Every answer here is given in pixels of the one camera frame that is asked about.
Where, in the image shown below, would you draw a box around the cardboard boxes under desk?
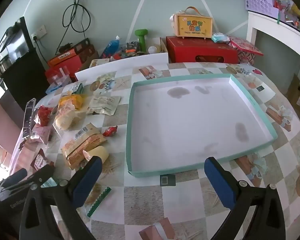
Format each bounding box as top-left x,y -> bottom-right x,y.
286,74 -> 300,115

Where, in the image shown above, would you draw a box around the black power adapter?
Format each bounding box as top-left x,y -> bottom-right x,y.
57,42 -> 73,52

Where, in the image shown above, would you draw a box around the yellow wooden handle case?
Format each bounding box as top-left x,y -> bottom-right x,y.
169,6 -> 213,39

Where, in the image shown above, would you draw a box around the white wall socket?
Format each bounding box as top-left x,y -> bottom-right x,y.
31,24 -> 47,40

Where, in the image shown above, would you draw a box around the red gift box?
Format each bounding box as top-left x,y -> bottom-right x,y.
166,36 -> 238,64

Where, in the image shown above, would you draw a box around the clear acrylic stand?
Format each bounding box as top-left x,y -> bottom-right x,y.
22,98 -> 37,139

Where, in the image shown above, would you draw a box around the pile of small toys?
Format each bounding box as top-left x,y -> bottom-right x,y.
115,41 -> 147,59

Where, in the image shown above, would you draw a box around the blue wet wipes pack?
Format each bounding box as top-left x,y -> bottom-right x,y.
211,32 -> 230,43

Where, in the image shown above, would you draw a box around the black cabinet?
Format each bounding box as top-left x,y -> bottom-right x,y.
0,47 -> 49,110

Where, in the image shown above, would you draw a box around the white green biscuit packet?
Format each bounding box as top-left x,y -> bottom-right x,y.
69,81 -> 87,94

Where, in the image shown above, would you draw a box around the teal shallow cardboard box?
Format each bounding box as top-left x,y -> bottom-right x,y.
126,73 -> 277,178

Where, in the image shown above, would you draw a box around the black countertop appliance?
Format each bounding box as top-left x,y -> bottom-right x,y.
0,17 -> 30,63

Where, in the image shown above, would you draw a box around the clear packet green edges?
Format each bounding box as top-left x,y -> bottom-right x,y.
86,182 -> 112,218

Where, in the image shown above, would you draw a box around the blue plastic bottle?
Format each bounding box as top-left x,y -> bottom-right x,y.
100,35 -> 121,58

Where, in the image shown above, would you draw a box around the clear plastic box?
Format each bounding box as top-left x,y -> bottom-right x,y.
45,66 -> 72,92

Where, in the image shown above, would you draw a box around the yellow round pastry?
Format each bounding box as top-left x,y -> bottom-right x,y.
82,145 -> 110,165

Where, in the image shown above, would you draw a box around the yellow printed card box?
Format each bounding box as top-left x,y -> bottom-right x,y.
89,58 -> 110,68

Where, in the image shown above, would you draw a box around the green dumbbell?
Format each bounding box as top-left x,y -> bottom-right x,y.
134,29 -> 150,53

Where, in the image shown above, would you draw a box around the yellow snack packet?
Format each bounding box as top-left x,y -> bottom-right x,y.
59,92 -> 87,110

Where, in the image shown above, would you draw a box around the glossy red snack packet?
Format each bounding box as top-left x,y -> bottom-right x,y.
34,106 -> 54,127

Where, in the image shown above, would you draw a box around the small red candy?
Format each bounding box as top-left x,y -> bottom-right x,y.
102,125 -> 118,137

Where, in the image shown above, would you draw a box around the orange cardboard box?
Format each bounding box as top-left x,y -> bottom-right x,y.
47,49 -> 77,67

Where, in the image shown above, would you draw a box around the red patterned box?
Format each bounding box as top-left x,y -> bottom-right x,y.
227,36 -> 264,64

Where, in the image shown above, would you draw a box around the pink snack packet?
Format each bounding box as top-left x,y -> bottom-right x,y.
27,125 -> 53,144

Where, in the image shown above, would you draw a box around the plain red box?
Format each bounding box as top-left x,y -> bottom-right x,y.
44,55 -> 83,83

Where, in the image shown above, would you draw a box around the white desk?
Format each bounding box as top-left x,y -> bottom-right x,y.
246,10 -> 300,98

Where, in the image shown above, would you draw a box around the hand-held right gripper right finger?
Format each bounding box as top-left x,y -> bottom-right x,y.
204,157 -> 287,240

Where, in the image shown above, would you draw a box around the open cardboard box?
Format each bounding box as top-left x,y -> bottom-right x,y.
79,37 -> 169,69

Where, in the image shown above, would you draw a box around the white foam board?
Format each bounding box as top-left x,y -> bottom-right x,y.
74,52 -> 169,82

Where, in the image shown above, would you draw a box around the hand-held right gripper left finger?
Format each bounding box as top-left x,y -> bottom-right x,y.
19,156 -> 103,240

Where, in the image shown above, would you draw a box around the bread bun clear packet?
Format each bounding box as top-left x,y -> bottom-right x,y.
52,104 -> 87,132

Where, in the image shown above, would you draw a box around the orange biscuit pack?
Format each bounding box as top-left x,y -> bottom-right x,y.
61,122 -> 108,170

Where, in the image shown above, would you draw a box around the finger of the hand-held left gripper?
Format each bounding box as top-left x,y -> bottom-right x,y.
14,164 -> 56,189
1,168 -> 28,188

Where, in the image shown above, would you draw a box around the beige snack packet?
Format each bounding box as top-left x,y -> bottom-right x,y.
87,95 -> 122,116

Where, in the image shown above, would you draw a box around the brown printed box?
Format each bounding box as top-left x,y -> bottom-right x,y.
72,38 -> 95,63

